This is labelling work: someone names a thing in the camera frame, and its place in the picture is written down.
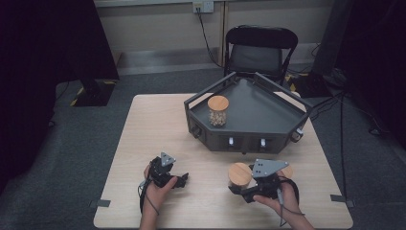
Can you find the glass jar of white lotus seeds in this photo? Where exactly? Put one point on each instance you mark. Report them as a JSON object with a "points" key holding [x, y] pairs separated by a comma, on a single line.
{"points": [[218, 110]]}

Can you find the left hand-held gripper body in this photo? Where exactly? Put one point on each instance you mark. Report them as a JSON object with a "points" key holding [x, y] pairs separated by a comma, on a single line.
{"points": [[159, 172]]}

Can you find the black curtain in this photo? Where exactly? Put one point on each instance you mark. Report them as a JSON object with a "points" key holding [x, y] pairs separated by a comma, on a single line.
{"points": [[376, 64], [38, 80]]}

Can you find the person's left hand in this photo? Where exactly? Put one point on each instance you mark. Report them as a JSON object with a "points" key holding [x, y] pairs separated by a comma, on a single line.
{"points": [[156, 198]]}

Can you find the person's right hand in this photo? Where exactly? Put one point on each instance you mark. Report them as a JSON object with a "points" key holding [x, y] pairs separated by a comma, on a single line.
{"points": [[288, 198]]}

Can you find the dark grey metal tray rack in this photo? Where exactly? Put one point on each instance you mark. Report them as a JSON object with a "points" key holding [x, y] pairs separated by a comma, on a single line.
{"points": [[258, 108]]}

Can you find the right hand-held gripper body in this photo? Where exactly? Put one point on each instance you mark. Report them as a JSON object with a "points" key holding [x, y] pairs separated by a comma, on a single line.
{"points": [[268, 185]]}

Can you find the black folding chair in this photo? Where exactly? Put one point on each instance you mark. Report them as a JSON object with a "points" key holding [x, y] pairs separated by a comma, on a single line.
{"points": [[257, 54]]}

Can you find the black stand base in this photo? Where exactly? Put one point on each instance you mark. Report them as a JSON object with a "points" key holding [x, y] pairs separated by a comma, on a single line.
{"points": [[95, 94]]}

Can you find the black floor plate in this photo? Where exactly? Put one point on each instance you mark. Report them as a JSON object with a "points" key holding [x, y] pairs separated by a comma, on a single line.
{"points": [[311, 85]]}

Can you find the grey tape mark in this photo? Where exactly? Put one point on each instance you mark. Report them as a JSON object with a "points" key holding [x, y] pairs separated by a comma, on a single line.
{"points": [[100, 203]]}

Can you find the white wall socket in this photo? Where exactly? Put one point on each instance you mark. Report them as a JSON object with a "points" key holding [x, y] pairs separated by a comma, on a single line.
{"points": [[203, 6]]}

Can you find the glass jar of brown nuts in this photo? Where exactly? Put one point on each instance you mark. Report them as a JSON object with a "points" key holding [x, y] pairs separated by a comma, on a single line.
{"points": [[240, 175]]}

